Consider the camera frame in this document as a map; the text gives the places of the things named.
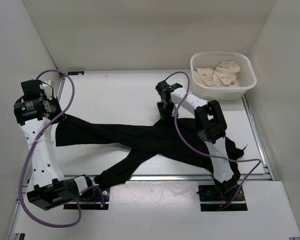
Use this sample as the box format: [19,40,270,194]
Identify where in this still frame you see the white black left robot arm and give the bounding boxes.
[13,79,95,211]

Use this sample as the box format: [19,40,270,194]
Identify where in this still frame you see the dark label sticker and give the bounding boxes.
[67,71,85,76]

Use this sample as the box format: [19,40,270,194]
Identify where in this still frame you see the beige crumpled garment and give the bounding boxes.
[194,60,241,87]

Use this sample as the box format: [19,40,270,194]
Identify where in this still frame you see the aluminium front rail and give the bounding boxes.
[84,174,216,182]

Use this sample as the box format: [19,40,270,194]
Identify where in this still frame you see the white plastic basket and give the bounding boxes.
[190,51,257,101]

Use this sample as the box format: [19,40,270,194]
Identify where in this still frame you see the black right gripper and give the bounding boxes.
[156,100,179,124]

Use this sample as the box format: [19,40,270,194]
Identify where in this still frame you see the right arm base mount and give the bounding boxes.
[196,183,248,212]

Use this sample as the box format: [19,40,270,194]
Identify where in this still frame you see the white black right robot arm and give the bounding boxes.
[155,80,238,200]

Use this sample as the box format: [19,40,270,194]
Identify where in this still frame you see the black trousers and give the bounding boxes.
[54,113,250,188]

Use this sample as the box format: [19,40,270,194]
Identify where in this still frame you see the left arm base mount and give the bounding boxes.
[77,175,111,210]

